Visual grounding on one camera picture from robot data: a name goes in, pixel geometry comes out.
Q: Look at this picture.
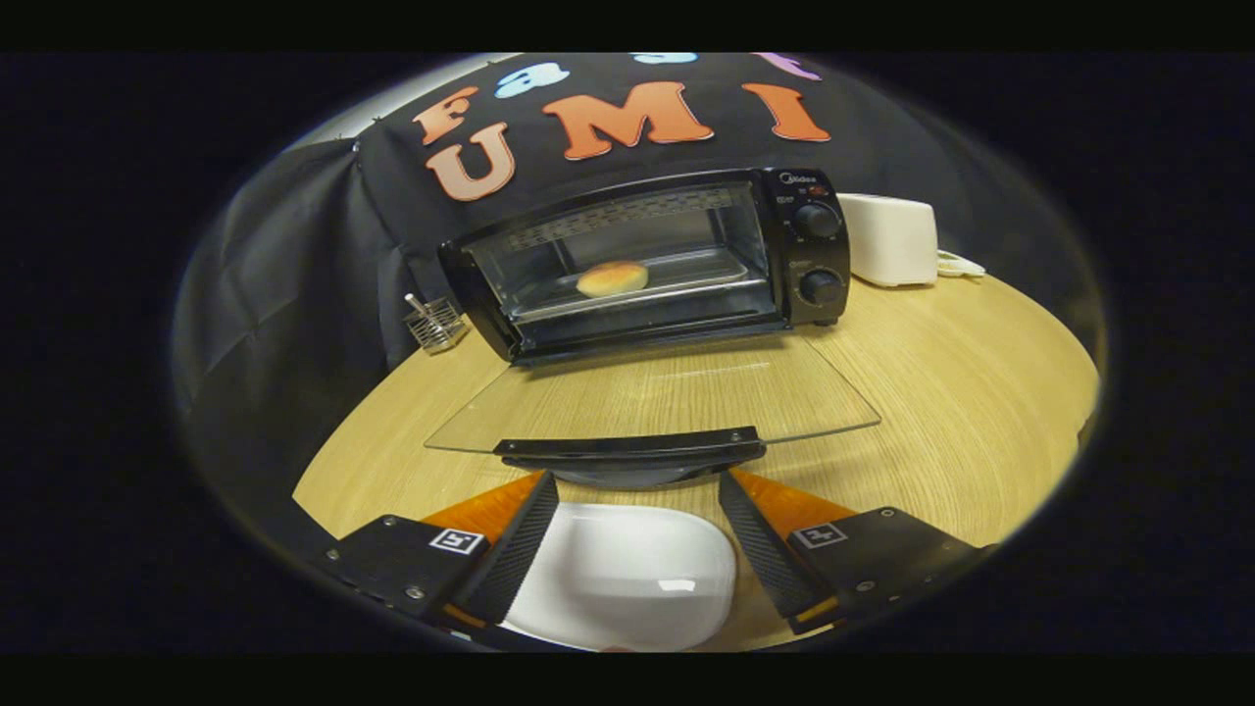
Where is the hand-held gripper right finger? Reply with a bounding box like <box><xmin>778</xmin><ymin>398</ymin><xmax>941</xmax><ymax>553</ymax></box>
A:
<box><xmin>718</xmin><ymin>469</ymin><xmax>1001</xmax><ymax>636</ymax></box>

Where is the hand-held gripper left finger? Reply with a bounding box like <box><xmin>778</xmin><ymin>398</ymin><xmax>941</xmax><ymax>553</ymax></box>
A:
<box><xmin>319</xmin><ymin>471</ymin><xmax>561</xmax><ymax>633</ymax></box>

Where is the golden bagel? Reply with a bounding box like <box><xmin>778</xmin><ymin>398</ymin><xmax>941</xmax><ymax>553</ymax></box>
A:
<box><xmin>576</xmin><ymin>260</ymin><xmax>650</xmax><ymax>298</ymax></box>

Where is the black toaster oven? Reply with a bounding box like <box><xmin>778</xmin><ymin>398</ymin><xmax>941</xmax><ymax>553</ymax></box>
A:
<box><xmin>424</xmin><ymin>167</ymin><xmax>881</xmax><ymax>489</ymax></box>

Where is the white toaster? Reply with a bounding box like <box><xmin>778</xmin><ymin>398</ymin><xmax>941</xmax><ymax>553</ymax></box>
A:
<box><xmin>836</xmin><ymin>193</ymin><xmax>939</xmax><ymax>287</ymax></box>

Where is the white plate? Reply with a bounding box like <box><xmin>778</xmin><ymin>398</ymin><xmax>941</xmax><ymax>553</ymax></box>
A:
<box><xmin>498</xmin><ymin>502</ymin><xmax>738</xmax><ymax>653</ymax></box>

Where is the black backdrop cloth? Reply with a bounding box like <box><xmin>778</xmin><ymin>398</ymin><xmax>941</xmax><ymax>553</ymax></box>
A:
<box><xmin>172</xmin><ymin>53</ymin><xmax>981</xmax><ymax>511</ymax></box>

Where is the small wire holder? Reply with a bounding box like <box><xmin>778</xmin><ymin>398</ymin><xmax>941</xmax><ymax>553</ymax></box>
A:
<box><xmin>404</xmin><ymin>292</ymin><xmax>469</xmax><ymax>354</ymax></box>

